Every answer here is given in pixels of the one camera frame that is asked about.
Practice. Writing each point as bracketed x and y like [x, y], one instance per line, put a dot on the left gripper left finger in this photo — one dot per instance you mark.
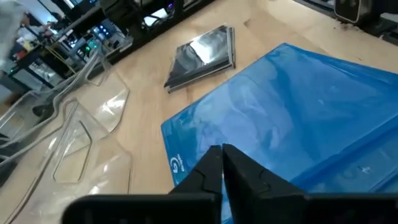
[206, 174]

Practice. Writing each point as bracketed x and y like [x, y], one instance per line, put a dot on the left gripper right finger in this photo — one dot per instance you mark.
[245, 177]

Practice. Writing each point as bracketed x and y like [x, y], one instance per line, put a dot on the blue jewel case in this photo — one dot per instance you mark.
[357, 165]
[264, 109]

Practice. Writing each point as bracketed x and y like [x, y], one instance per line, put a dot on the clear black jewel case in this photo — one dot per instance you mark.
[202, 76]
[202, 53]

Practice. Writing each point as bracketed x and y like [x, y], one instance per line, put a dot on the clear plastic bin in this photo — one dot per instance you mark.
[115, 102]
[102, 174]

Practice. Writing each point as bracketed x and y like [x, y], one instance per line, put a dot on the white paper booklet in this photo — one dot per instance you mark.
[155, 16]

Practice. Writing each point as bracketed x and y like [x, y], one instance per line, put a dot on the black equipment rack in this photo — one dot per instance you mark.
[81, 21]

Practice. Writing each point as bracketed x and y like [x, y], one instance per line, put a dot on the small black silver camera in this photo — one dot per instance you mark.
[354, 9]

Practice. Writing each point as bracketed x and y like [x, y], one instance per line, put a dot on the black aluminium table frame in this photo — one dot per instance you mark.
[385, 31]

